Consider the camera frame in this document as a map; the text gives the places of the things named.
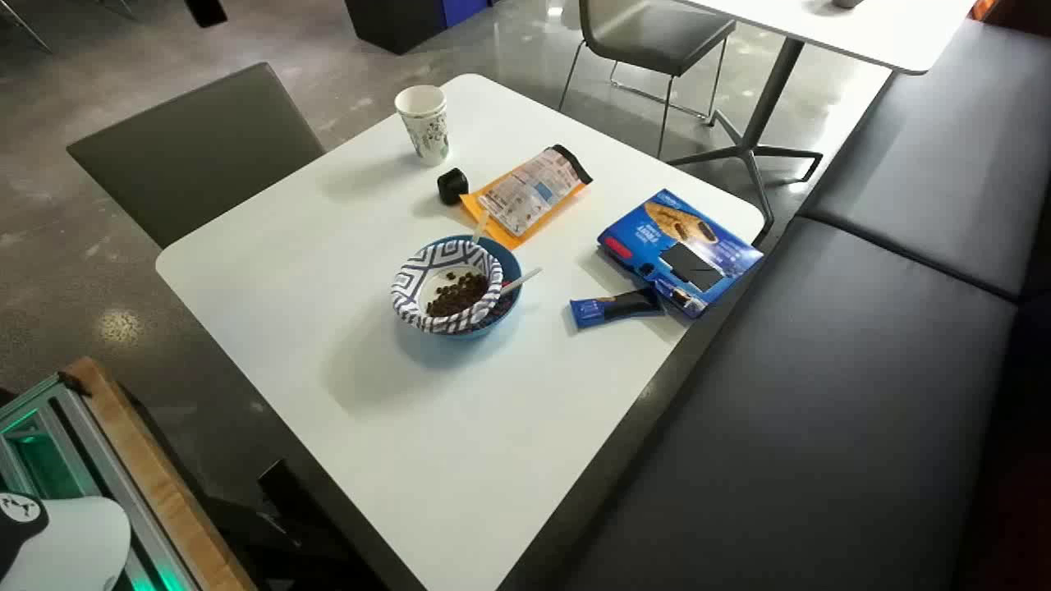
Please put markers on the small black object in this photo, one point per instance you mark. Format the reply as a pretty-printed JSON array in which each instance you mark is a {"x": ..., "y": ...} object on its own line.
[{"x": 451, "y": 185}]

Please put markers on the white rounded robot base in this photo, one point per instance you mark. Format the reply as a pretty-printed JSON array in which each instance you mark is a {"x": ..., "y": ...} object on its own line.
[{"x": 85, "y": 547}]

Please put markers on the patterned white paper cup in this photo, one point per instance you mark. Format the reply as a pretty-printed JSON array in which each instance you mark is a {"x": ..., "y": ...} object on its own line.
[{"x": 425, "y": 119}]

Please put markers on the clear plastic spoon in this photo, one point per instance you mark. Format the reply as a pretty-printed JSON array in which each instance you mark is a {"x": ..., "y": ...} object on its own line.
[{"x": 519, "y": 285}]

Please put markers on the blue bowl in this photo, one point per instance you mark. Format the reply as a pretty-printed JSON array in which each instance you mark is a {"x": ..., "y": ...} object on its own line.
[{"x": 498, "y": 312}]

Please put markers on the brown food leftovers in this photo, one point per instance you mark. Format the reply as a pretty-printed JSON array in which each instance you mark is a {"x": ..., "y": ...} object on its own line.
[{"x": 459, "y": 293}]

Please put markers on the orange snack packet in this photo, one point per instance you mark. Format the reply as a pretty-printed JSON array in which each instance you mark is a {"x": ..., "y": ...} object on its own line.
[{"x": 528, "y": 196}]

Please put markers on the blue cardboard box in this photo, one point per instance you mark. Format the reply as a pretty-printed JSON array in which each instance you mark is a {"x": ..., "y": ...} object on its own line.
[{"x": 678, "y": 253}]

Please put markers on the dark chair with metal legs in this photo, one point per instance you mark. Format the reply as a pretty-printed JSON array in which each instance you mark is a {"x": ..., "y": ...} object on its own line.
[{"x": 651, "y": 36}]

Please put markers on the dark cabinet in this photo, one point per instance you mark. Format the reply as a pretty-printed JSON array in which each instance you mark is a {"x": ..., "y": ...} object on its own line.
[{"x": 405, "y": 20}]

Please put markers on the dark upholstered chair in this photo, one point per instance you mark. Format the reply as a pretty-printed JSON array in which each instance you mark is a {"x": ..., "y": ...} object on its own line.
[{"x": 198, "y": 152}]

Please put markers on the wooden plank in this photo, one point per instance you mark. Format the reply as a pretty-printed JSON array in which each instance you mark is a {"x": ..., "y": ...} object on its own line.
[{"x": 166, "y": 493}]

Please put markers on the small black floor item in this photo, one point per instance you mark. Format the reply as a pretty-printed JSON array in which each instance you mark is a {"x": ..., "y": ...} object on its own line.
[{"x": 206, "y": 11}]

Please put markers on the white side table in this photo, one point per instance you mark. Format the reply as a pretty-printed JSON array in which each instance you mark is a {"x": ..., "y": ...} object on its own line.
[{"x": 876, "y": 29}]

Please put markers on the short black bench cushion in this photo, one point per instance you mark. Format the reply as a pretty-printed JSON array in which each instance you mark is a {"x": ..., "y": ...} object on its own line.
[{"x": 953, "y": 166}]

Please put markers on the brown bench backrest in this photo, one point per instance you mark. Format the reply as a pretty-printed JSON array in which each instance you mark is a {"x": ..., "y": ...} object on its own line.
[{"x": 1014, "y": 11}]

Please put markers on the metal robot stand frame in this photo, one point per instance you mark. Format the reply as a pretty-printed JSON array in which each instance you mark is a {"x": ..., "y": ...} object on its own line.
[{"x": 66, "y": 439}]

